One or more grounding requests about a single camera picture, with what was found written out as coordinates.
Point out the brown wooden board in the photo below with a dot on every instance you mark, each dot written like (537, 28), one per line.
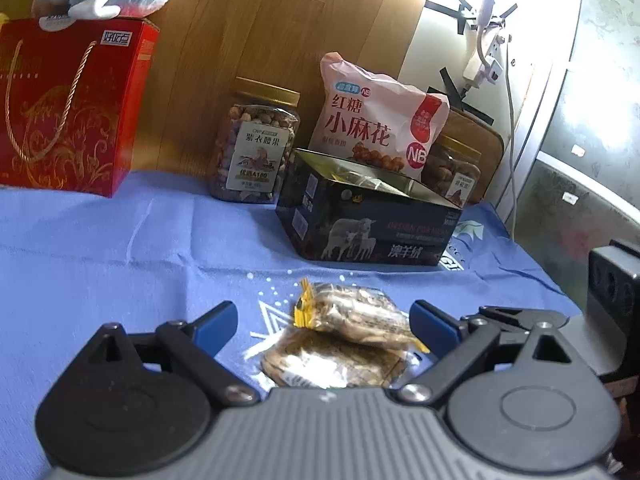
(482, 135)

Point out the red gift bag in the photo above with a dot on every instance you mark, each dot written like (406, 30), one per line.
(70, 110)

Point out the large nut jar gold lid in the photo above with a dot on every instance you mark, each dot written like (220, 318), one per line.
(255, 145)

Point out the small nut jar gold lid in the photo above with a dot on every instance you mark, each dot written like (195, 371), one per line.
(452, 172)

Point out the blue printed cloth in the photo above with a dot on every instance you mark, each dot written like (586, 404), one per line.
(100, 260)

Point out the black tape strip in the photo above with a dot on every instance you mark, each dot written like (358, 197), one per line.
(450, 81)
(442, 7)
(477, 112)
(507, 10)

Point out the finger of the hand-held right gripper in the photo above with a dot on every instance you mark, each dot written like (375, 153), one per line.
(525, 314)
(482, 321)

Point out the white gooseneck lamp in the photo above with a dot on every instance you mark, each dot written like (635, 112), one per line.
(482, 15)

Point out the clear seed packet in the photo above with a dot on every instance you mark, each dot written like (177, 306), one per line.
(325, 366)

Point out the pink twisted snack bag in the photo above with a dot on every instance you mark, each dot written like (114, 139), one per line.
(370, 120)

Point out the seed packet with yellow edge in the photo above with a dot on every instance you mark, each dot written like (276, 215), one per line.
(350, 316)

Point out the black tin box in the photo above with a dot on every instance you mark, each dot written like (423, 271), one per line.
(375, 230)

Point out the patterned frosted glass door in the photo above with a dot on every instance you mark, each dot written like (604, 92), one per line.
(590, 135)

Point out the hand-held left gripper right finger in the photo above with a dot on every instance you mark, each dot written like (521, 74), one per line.
(432, 325)

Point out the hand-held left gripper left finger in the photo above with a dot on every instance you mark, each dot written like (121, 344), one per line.
(217, 327)

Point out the white power strip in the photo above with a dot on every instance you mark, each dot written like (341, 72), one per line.
(480, 65)

